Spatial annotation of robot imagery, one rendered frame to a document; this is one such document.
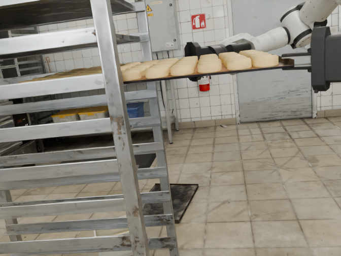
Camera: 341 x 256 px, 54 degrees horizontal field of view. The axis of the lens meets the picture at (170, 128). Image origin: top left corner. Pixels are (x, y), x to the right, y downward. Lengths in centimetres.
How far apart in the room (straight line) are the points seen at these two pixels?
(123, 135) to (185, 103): 422
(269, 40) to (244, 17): 355
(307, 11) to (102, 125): 83
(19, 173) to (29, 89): 19
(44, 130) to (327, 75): 57
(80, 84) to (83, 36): 9
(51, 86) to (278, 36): 83
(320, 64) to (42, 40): 53
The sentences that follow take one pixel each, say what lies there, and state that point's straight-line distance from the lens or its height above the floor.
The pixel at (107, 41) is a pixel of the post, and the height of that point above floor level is 121.
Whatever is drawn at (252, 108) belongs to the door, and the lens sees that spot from 489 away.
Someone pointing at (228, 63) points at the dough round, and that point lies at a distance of 69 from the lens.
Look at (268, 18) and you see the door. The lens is 483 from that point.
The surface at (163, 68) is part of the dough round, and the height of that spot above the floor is 115.
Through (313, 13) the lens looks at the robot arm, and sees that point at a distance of 125.
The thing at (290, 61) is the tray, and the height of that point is 114.
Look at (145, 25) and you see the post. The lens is 109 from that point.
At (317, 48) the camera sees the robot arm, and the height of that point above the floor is 115.
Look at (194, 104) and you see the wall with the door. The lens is 485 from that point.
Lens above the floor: 119
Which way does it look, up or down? 14 degrees down
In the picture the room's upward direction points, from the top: 7 degrees counter-clockwise
